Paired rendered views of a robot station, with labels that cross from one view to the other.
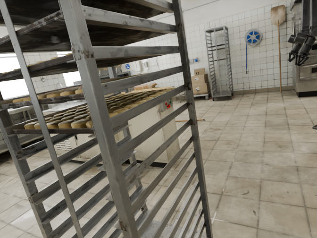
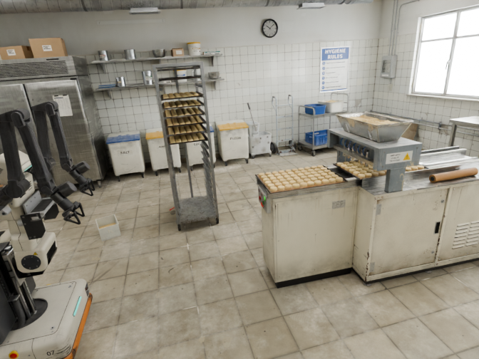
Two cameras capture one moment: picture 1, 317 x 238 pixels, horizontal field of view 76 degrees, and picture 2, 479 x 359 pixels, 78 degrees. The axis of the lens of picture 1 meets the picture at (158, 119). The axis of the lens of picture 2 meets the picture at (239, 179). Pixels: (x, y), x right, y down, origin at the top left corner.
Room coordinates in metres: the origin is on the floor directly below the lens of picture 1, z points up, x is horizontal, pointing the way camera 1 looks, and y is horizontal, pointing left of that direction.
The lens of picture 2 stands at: (3.67, -1.71, 1.75)
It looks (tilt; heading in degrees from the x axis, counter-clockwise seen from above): 21 degrees down; 136
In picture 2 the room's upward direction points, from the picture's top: 4 degrees counter-clockwise
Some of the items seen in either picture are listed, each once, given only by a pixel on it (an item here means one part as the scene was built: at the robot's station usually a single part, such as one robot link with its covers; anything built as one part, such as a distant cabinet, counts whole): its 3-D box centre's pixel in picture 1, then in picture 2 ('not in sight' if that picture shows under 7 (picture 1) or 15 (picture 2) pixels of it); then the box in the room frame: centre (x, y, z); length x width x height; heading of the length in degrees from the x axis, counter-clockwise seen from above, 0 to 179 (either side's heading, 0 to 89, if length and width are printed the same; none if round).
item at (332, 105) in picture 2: not in sight; (330, 105); (0.64, 3.81, 0.89); 0.44 x 0.36 x 0.20; 158
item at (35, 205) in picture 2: not in sight; (38, 212); (1.61, -1.47, 0.99); 0.28 x 0.16 x 0.22; 149
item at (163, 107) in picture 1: (166, 102); (264, 199); (2.27, -0.13, 0.77); 0.24 x 0.04 x 0.14; 147
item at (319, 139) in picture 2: not in sight; (321, 137); (0.57, 3.65, 0.28); 0.56 x 0.38 x 0.20; 67
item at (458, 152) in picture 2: not in sight; (367, 164); (2.68, 0.78, 0.87); 2.01 x 0.03 x 0.07; 57
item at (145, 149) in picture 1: (145, 128); (306, 227); (2.47, 0.18, 0.45); 0.70 x 0.34 x 0.90; 57
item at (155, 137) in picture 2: not in sight; (164, 150); (-1.14, 1.00, 0.38); 0.64 x 0.54 x 0.77; 150
